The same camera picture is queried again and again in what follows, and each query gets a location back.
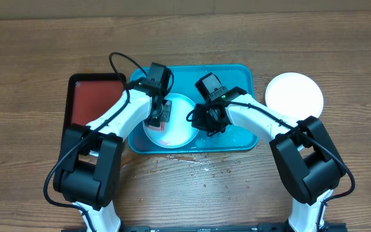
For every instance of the light blue plate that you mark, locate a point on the light blue plate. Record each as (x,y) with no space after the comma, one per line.
(177,132)

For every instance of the red green sponge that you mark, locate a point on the red green sponge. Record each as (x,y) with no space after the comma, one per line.
(156,127)

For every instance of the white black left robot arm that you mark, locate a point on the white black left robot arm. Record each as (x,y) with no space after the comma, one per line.
(88,170)

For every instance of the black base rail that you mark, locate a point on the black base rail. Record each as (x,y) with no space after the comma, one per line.
(261,227)

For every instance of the white plate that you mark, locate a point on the white plate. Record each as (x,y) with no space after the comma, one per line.
(294,95)

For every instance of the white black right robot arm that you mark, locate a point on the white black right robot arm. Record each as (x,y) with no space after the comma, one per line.
(307,160)

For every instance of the teal plastic tray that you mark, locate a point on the teal plastic tray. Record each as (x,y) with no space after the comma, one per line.
(184,94)

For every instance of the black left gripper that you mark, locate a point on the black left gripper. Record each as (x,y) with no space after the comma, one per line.
(166,114)

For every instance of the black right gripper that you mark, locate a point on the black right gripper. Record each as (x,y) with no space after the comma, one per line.
(200,122)

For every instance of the black red sponge tray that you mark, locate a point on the black red sponge tray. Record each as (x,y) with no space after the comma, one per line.
(90,95)

